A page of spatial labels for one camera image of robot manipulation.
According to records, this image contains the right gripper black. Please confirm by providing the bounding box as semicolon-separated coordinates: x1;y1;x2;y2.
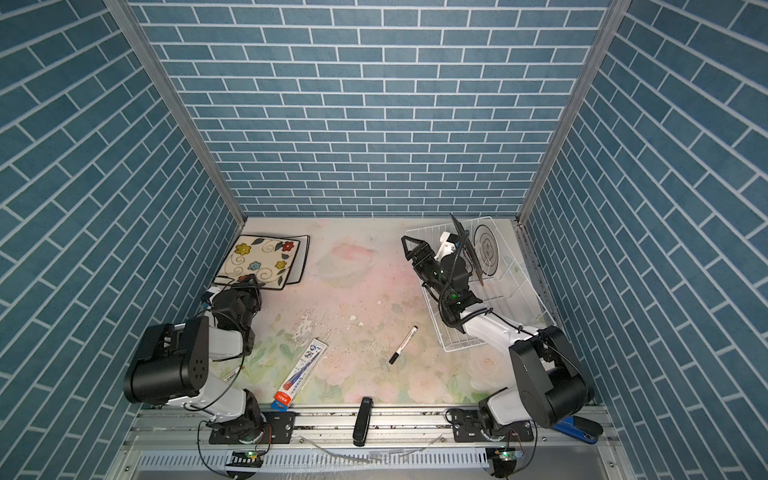
406;235;453;305

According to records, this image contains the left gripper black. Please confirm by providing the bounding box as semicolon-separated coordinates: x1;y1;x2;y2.
227;272;260;332

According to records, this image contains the square plate dark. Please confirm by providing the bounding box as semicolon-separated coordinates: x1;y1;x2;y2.
450;214;484;285
213;235;302;290

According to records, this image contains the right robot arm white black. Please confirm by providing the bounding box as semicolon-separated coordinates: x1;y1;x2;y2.
401;232;594;439

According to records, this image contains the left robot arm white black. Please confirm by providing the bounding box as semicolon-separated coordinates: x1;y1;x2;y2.
123;274;266;444

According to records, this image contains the round clear glass plate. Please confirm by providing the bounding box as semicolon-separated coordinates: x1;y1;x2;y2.
474;224;502;277

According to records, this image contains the black white marker pen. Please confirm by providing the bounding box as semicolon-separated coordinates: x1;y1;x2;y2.
388;326;419;365

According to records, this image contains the left green circuit board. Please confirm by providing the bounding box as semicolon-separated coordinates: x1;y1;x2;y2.
226;450;264;470

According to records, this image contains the green circuit board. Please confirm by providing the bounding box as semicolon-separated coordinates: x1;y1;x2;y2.
226;450;264;470
486;447;524;471

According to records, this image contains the black remote control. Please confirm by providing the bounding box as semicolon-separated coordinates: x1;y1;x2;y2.
352;397;374;447

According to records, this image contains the right green circuit board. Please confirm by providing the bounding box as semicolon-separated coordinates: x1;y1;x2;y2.
486;447;524;471

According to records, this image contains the blue black crimping tool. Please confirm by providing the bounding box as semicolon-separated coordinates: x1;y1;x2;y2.
552;415;604;445

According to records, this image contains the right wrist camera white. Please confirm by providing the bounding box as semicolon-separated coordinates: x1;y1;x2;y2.
434;231;461;261

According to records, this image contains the white wire dish rack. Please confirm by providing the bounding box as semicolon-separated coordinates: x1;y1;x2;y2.
405;217;554;352

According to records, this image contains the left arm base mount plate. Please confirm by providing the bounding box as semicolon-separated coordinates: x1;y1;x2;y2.
208;411;296;446

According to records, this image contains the aluminium rail frame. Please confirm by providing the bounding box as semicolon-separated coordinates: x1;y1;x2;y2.
106;405;635;479

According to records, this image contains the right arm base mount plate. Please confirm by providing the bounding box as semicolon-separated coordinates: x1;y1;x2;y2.
444;408;534;443

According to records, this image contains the white slotted cable duct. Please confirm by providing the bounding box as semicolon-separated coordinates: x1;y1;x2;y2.
136;448;489;473

